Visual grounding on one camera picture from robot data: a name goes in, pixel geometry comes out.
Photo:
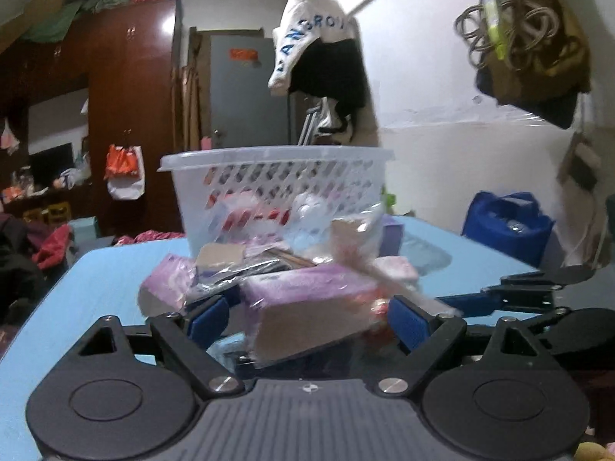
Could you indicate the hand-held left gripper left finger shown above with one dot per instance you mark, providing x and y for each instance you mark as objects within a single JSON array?
[{"x": 209, "y": 318}]

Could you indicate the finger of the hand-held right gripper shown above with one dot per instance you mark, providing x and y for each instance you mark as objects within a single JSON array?
[{"x": 461, "y": 303}]

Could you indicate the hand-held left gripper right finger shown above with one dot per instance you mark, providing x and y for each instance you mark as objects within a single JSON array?
[{"x": 408, "y": 324}]

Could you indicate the purple cardboard box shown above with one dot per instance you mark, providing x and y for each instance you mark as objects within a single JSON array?
[{"x": 302, "y": 293}]

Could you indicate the clear plastic bag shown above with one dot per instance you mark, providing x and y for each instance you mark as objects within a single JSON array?
[{"x": 348, "y": 240}]

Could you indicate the white plastic basket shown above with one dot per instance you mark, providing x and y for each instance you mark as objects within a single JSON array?
[{"x": 288, "y": 173}]

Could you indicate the clear bag with black item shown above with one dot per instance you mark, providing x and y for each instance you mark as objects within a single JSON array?
[{"x": 240, "y": 274}]

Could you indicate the pink packet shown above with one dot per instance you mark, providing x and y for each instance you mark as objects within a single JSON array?
[{"x": 399, "y": 269}]

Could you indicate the cardboard piece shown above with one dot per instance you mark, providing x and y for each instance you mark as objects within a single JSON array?
[{"x": 218, "y": 255}]

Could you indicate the dark purple box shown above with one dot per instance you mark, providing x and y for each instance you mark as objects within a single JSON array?
[{"x": 391, "y": 237}]

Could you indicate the blue bag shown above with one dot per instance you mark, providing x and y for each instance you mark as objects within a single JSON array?
[{"x": 504, "y": 223}]

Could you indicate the pink cloth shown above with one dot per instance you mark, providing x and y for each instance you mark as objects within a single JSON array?
[{"x": 149, "y": 237}]

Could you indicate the red and white box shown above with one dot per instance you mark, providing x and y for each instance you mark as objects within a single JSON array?
[{"x": 250, "y": 216}]

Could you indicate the plush toy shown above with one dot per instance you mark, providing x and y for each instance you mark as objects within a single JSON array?
[{"x": 596, "y": 451}]

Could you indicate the teal box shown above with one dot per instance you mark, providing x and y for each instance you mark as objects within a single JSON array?
[{"x": 84, "y": 228}]

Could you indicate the orange and white bag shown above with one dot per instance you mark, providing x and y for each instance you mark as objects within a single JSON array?
[{"x": 125, "y": 168}]

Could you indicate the grey door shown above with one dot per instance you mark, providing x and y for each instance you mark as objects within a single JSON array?
[{"x": 240, "y": 105}]

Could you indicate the metal poles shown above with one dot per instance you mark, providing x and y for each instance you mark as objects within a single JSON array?
[{"x": 310, "y": 125}]

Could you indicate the black television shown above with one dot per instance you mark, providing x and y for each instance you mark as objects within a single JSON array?
[{"x": 50, "y": 163}]

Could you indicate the wooden sticks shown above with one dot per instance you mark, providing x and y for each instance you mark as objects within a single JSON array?
[{"x": 190, "y": 91}]

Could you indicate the brown wooden wardrobe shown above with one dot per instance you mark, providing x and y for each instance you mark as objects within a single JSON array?
[{"x": 134, "y": 81}]

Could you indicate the black garment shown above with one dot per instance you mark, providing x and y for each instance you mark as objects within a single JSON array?
[{"x": 331, "y": 72}]

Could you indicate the red paper on door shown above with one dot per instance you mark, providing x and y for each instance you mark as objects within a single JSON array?
[{"x": 245, "y": 56}]

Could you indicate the pink and white hanging bag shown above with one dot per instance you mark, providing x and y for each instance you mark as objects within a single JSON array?
[{"x": 7, "y": 139}]

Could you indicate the yellow-green packet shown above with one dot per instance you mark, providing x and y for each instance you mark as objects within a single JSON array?
[{"x": 495, "y": 14}]

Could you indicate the white garment with blue letters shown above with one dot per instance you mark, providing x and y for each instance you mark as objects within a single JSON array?
[{"x": 307, "y": 19}]

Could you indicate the green cloth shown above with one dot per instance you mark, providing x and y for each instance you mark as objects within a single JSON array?
[{"x": 62, "y": 19}]

